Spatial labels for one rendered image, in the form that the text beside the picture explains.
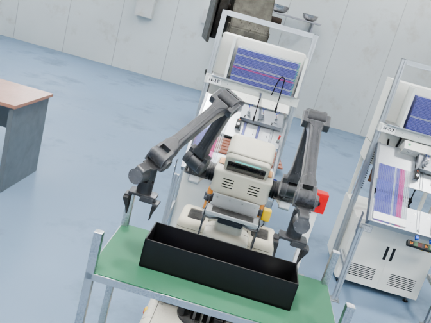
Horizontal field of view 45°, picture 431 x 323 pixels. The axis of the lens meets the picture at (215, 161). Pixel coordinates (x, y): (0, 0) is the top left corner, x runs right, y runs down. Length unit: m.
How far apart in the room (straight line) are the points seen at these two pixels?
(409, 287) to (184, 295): 3.09
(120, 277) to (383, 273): 3.08
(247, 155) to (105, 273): 0.84
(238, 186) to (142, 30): 10.11
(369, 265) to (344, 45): 8.17
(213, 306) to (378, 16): 10.81
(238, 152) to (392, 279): 2.61
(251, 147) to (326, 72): 9.87
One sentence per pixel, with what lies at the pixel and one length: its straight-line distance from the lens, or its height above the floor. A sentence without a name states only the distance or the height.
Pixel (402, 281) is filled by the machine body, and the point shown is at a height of 0.20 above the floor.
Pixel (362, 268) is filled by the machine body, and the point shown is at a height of 0.20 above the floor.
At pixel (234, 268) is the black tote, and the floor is 1.05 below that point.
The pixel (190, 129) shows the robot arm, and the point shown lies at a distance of 1.92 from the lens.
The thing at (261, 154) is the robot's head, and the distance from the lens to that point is 2.33.
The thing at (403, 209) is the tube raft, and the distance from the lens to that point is 4.20.
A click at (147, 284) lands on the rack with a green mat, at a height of 0.95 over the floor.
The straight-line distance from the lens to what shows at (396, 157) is 4.40.
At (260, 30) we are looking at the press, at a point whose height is 1.74.
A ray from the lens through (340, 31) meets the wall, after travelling 12.13.
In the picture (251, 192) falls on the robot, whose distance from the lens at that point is 2.41.
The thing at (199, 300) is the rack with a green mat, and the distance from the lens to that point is 1.84.
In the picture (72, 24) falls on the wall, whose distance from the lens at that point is 12.80.
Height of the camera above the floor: 1.90
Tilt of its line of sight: 16 degrees down
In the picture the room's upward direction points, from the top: 15 degrees clockwise
